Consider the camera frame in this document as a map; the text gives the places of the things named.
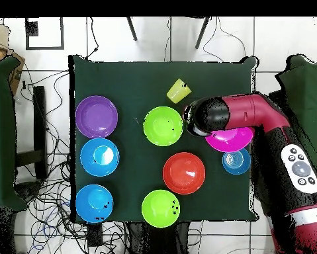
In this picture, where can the yellow plastic cup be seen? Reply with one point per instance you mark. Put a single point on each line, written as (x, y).
(178, 91)

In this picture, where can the green bowl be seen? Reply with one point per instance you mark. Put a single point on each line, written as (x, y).
(163, 126)
(159, 209)

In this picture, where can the large pink bowl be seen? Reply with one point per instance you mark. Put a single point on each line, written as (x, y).
(229, 140)

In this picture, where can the dark green tablecloth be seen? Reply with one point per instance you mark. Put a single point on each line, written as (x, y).
(147, 79)

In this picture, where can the large orange-red bowl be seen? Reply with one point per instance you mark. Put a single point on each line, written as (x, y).
(184, 173)

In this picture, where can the small blue bowl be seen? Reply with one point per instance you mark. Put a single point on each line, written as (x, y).
(236, 161)

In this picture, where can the black tripod leg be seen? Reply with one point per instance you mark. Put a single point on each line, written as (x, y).
(131, 29)
(202, 33)

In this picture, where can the black box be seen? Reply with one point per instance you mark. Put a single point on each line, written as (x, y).
(276, 96)

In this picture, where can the purple bowl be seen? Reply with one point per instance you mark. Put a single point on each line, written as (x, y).
(96, 116)

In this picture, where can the large blue bowl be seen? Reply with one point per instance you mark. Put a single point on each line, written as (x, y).
(94, 203)
(99, 157)

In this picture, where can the green covered side table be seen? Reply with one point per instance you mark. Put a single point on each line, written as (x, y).
(2, 132)
(306, 92)

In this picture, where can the long black bar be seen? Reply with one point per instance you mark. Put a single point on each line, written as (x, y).
(40, 119)

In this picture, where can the black stand with knob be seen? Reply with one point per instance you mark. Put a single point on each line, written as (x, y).
(28, 190)

